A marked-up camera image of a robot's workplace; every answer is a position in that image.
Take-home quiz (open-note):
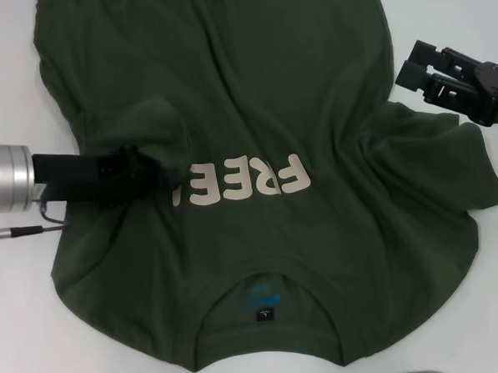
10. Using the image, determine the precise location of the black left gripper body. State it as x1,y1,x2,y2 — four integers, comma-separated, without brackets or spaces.
30,149,105,206

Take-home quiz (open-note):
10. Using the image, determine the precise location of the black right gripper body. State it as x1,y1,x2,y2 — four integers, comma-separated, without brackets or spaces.
465,62,498,130

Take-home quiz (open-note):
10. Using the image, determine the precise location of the dark green FREE T-shirt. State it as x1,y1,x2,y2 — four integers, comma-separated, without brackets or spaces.
28,0,498,373

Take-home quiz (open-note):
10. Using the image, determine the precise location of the left arm connector cable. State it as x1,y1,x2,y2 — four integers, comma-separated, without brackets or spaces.
0,195,71,240

